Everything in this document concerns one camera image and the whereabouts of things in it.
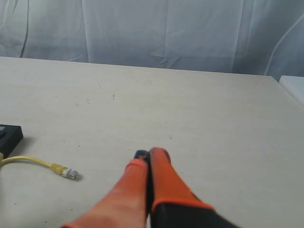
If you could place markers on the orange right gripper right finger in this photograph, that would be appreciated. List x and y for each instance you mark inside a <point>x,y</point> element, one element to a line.
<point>174,204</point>

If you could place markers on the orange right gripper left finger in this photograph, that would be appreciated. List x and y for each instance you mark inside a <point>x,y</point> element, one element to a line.
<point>125,205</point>

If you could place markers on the black network switch box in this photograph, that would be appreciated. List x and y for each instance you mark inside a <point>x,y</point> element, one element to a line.
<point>10,136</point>

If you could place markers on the white side table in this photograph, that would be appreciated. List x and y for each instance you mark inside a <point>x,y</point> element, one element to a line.
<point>294,85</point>

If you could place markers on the white backdrop curtain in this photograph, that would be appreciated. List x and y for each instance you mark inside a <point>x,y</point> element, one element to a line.
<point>260,37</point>

